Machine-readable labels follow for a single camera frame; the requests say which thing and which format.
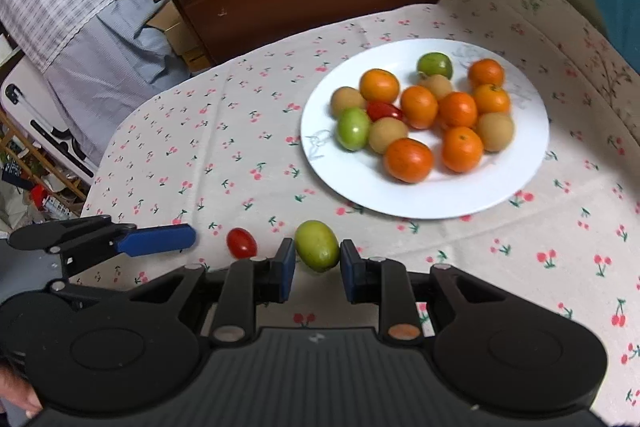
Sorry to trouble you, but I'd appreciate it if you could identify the white case with black handles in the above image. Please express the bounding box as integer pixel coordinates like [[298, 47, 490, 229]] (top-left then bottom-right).
[[0, 54, 98, 180]]

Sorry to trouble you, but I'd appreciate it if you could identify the wooden rack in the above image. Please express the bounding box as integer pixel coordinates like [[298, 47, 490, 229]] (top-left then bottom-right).
[[0, 112, 86, 212]]

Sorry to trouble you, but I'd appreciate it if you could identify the person's left hand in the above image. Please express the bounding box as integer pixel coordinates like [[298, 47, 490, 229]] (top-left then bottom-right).
[[0, 364, 43, 417]]

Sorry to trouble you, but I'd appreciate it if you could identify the cardboard box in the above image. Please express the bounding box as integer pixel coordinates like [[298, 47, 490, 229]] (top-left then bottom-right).
[[145, 2, 213, 75]]

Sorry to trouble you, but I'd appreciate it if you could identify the white plate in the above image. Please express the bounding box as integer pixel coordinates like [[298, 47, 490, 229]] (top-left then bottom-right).
[[300, 38, 550, 220]]

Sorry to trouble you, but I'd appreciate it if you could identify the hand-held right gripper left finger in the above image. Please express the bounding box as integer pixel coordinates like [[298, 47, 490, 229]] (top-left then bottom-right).
[[122, 238, 297, 344]]

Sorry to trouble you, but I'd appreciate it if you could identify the cherry print tablecloth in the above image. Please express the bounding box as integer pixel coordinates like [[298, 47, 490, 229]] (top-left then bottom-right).
[[82, 0, 640, 427]]

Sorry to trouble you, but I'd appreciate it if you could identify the red cherry tomato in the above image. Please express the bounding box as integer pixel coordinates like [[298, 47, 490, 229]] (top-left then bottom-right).
[[366, 101, 405, 122], [226, 228, 258, 258]]

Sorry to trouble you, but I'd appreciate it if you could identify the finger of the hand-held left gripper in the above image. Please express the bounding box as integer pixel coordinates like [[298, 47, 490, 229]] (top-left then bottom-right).
[[9, 216, 197, 257], [50, 252, 131, 303]]

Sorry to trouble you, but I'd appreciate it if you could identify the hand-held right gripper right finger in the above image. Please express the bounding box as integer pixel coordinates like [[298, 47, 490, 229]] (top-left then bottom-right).
[[341, 240, 506, 342]]

